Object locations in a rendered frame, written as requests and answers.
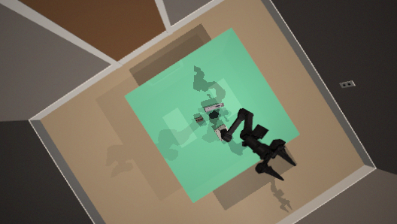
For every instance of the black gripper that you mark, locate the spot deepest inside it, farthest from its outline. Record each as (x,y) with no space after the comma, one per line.
(277,146)

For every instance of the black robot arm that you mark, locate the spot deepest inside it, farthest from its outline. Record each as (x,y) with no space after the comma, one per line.
(249,135)

